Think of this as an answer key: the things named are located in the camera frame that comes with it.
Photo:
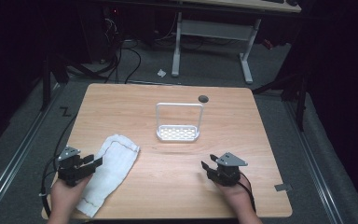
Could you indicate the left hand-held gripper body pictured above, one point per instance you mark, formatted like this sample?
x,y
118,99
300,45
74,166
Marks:
x,y
70,169

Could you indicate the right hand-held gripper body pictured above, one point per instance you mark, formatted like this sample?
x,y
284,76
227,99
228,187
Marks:
x,y
227,170

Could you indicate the white cloth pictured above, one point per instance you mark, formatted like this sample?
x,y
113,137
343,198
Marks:
x,y
109,172

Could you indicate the white plastic rack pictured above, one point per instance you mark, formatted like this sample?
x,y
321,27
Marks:
x,y
179,124

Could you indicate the person's left hand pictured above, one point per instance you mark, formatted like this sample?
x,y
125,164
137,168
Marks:
x,y
65,193

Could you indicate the person's right hand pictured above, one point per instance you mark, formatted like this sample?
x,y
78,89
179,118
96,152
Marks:
x,y
234,196

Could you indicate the grey tape piece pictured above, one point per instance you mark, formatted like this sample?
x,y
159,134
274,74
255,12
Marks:
x,y
282,187

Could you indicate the black metal stand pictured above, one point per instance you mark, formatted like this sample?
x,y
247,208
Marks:
x,y
292,90
49,77

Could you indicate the crumpled white paper scrap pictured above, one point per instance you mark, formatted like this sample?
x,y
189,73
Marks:
x,y
161,73

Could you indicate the white-legged desk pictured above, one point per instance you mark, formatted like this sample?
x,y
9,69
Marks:
x,y
217,31

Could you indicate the metal floor rail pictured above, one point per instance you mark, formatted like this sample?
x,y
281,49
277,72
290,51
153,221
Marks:
x,y
15,155
313,165

